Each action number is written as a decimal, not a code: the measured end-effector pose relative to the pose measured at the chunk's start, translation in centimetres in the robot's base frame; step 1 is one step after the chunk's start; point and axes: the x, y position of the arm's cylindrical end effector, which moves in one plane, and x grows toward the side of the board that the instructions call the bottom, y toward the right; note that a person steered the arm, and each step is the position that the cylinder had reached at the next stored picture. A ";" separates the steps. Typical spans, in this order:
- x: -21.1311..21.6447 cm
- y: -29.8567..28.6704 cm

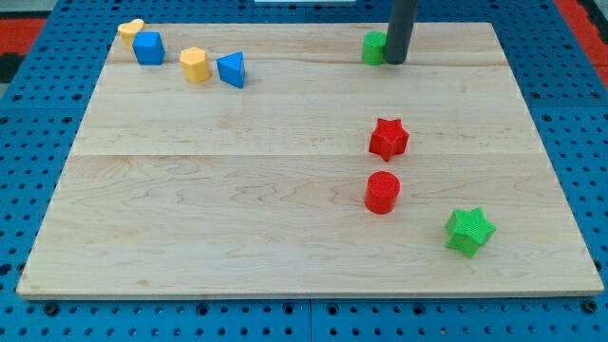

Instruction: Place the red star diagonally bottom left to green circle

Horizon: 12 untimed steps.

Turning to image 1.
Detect red star block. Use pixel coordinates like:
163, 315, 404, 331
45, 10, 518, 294
369, 118, 409, 162

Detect green star block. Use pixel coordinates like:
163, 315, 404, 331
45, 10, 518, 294
445, 207, 496, 258

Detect light wooden board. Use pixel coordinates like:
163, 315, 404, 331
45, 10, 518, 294
16, 23, 603, 300

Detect red cylinder block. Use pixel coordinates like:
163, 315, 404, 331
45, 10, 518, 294
364, 171, 401, 215

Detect blue triangle block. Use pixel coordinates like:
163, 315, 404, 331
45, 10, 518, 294
217, 51, 245, 88

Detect green cylinder block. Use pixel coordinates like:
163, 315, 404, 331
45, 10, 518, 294
362, 30, 387, 66

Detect yellow hexagon block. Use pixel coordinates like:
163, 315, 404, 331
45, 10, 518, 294
180, 47, 211, 83

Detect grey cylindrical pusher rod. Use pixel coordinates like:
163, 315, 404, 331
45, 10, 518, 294
384, 0, 419, 65

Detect blue cube block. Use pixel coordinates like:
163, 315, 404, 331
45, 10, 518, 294
132, 31, 165, 66

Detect yellow heart block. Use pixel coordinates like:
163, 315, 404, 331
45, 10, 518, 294
117, 18, 145, 51

